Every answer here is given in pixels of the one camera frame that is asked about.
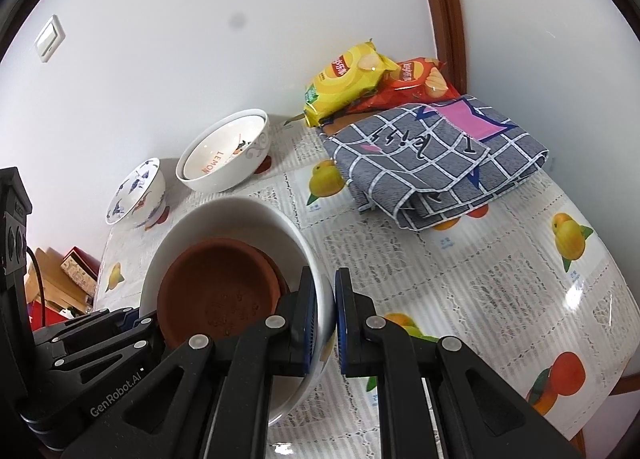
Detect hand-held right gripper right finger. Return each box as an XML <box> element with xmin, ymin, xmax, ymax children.
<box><xmin>334</xmin><ymin>267</ymin><xmax>586</xmax><ymax>459</ymax></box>

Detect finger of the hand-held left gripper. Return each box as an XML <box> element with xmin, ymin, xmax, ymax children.
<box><xmin>32</xmin><ymin>306</ymin><xmax>151</xmax><ymax>351</ymax></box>
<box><xmin>50</xmin><ymin>326</ymin><xmax>166</xmax><ymax>381</ymax></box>

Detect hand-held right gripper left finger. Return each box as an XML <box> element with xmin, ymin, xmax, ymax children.
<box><xmin>60</xmin><ymin>266</ymin><xmax>320</xmax><ymax>459</ymax></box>

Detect brown terracotta dish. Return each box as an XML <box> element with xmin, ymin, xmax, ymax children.
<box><xmin>156</xmin><ymin>237</ymin><xmax>291</xmax><ymax>352</ymax></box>

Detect large white bowl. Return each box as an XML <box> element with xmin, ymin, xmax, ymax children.
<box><xmin>139</xmin><ymin>196</ymin><xmax>335</xmax><ymax>429</ymax></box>

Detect red paper bag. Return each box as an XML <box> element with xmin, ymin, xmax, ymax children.
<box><xmin>29</xmin><ymin>300</ymin><xmax>65</xmax><ymax>334</ymax></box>

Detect cardboard boxes on floor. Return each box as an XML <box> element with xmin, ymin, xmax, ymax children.
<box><xmin>27</xmin><ymin>248</ymin><xmax>93</xmax><ymax>316</ymax></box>

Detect patterned beige book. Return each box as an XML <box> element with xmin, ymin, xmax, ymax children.
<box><xmin>61</xmin><ymin>253</ymin><xmax>98</xmax><ymax>296</ymax></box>

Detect red book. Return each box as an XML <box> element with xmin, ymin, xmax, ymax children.
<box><xmin>65</xmin><ymin>245</ymin><xmax>103</xmax><ymax>270</ymax></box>

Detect blue crane pattern bowl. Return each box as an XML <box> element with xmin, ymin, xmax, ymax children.
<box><xmin>104</xmin><ymin>158</ymin><xmax>167</xmax><ymax>231</ymax></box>

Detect white bowl with swirl pattern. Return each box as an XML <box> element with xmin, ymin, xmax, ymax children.
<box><xmin>175</xmin><ymin>111</ymin><xmax>272</xmax><ymax>193</ymax></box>

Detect fruit print tablecloth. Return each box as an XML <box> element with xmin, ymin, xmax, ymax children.
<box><xmin>92</xmin><ymin>109</ymin><xmax>633</xmax><ymax>459</ymax></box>

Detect grey checked cloth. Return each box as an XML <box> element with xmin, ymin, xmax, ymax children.
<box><xmin>321</xmin><ymin>95</ymin><xmax>551</xmax><ymax>231</ymax></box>

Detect white bowl with orange print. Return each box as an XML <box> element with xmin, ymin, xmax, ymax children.
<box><xmin>181</xmin><ymin>109</ymin><xmax>268</xmax><ymax>177</ymax></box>

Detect yellow chips bag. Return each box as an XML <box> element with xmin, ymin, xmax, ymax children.
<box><xmin>303</xmin><ymin>39</ymin><xmax>398</xmax><ymax>128</ymax></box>

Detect red chips bag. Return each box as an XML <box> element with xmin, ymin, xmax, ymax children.
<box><xmin>345</xmin><ymin>56</ymin><xmax>461</xmax><ymax>114</ymax></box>

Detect black cable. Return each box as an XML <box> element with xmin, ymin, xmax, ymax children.
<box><xmin>25</xmin><ymin>246</ymin><xmax>51</xmax><ymax>330</ymax></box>

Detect white wall switch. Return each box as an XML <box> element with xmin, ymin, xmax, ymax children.
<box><xmin>34</xmin><ymin>14</ymin><xmax>67</xmax><ymax>64</ymax></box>

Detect brown wooden door frame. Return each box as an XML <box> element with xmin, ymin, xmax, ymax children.
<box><xmin>410</xmin><ymin>0</ymin><xmax>476</xmax><ymax>94</ymax></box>

